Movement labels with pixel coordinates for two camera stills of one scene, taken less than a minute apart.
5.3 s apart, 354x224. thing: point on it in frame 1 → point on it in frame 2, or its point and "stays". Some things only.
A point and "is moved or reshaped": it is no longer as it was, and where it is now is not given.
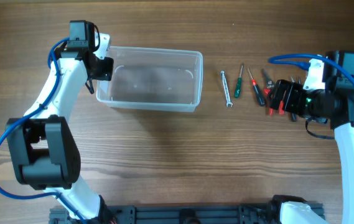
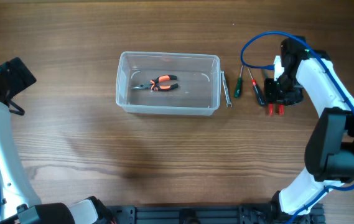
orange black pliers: (293, 116) → (153, 86)
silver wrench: (226, 89) stays
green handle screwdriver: (239, 85) stays
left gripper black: (102, 69) → (15, 78)
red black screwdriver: (259, 94) stays
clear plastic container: (152, 79) is moved or reshaped
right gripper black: (286, 96) → (276, 98)
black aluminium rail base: (233, 214) stays
